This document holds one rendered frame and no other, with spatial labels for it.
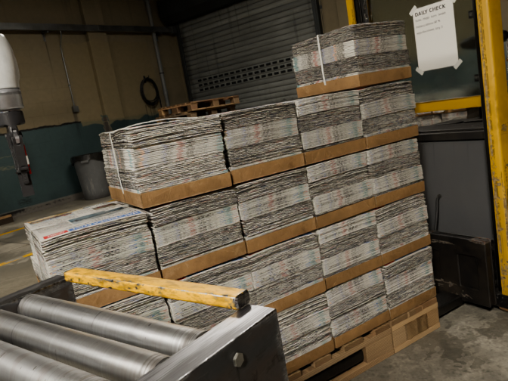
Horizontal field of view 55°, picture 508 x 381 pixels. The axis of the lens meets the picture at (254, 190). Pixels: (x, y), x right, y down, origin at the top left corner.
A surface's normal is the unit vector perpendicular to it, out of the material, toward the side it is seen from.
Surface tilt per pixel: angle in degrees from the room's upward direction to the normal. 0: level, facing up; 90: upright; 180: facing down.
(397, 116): 90
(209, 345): 0
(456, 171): 90
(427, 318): 90
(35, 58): 90
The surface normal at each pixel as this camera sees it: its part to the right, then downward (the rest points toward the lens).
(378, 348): 0.53, 0.05
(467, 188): -0.83, 0.23
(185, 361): -0.17, -0.97
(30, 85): 0.78, -0.03
